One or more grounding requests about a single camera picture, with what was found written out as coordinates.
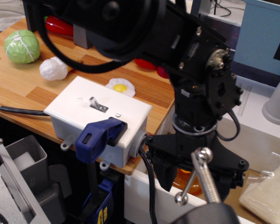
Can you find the blue bar clamp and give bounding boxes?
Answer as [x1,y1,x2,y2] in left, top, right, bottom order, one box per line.
[75,117,127,224]

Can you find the clear plastic bag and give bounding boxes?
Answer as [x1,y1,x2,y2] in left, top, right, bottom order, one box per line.
[239,153,280,224]

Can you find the grey light switch toggle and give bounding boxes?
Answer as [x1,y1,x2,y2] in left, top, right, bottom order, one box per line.
[89,97,109,113]

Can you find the light blue box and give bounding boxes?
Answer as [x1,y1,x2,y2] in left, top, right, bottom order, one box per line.
[234,0,280,76]

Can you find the green toy cabbage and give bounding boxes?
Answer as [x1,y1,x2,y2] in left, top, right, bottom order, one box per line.
[4,29,41,64]

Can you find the black power cable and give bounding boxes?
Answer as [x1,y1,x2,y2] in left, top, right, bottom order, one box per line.
[138,147,158,224]

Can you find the grey metal bin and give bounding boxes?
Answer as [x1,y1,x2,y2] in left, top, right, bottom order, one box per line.
[0,135,71,224]

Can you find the chrome metal rod stand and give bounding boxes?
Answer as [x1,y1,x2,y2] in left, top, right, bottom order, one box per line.
[175,147,222,206]

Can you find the red toy chili pepper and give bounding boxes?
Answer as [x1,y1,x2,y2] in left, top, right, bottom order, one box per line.
[44,15,74,36]

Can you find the orange plastic object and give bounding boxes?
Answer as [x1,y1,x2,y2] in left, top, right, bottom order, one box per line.
[172,168,203,196]

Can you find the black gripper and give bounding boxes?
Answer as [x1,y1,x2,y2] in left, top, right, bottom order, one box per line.
[145,133,249,203]

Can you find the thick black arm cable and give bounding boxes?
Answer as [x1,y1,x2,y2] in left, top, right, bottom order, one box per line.
[36,0,154,74]

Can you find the toy fried egg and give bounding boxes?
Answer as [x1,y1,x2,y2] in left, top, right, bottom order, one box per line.
[106,78,136,97]

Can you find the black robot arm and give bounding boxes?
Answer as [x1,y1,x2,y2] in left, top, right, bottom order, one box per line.
[24,0,249,200]

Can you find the white light switch box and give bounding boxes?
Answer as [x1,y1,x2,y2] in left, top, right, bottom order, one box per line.
[44,77,152,168]

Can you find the white toy cauliflower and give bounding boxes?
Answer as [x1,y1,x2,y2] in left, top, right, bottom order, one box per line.
[39,56,69,81]

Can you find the grey block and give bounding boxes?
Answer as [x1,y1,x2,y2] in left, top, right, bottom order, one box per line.
[73,24,92,49]

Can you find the black cable with green wire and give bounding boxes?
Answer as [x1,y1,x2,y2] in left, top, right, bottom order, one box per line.
[0,99,50,117]

